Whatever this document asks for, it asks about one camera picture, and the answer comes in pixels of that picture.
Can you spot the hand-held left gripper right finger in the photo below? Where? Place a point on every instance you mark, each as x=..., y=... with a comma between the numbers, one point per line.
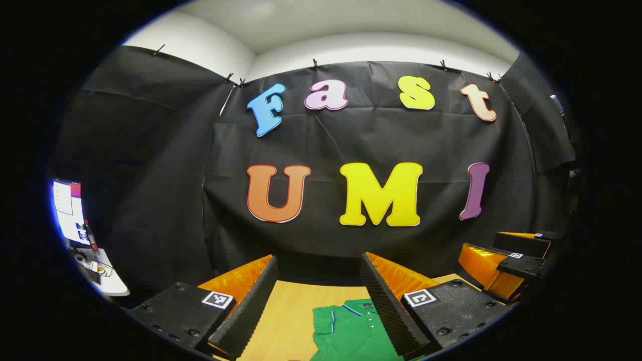
x=386, y=306

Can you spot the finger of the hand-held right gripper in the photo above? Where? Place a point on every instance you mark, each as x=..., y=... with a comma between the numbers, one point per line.
x=521, y=265
x=521, y=245

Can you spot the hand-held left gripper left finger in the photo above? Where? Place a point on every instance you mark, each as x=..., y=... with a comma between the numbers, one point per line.
x=251, y=311

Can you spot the green T-shirt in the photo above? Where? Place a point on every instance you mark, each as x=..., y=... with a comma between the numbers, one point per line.
x=351, y=336

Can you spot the black stand pole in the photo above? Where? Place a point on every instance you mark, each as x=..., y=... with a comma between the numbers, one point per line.
x=560, y=113

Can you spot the small white side table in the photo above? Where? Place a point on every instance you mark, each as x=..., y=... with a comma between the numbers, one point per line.
x=114, y=286

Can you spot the black flat device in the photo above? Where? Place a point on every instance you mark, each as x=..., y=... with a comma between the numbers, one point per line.
x=92, y=276

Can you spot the black backdrop cloth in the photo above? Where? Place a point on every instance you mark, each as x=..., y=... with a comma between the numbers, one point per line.
x=351, y=140

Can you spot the red drink bottle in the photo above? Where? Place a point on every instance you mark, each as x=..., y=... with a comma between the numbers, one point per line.
x=92, y=238

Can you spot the computer monitor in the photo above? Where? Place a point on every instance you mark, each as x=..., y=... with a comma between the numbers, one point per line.
x=67, y=210

